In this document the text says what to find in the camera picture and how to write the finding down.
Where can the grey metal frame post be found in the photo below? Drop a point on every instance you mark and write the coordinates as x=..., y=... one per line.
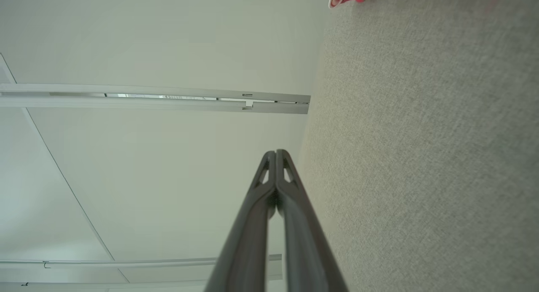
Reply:
x=126, y=264
x=126, y=104

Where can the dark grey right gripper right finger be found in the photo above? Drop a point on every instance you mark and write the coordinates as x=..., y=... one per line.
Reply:
x=307, y=258

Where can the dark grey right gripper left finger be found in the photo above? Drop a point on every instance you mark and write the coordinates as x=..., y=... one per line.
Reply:
x=244, y=258

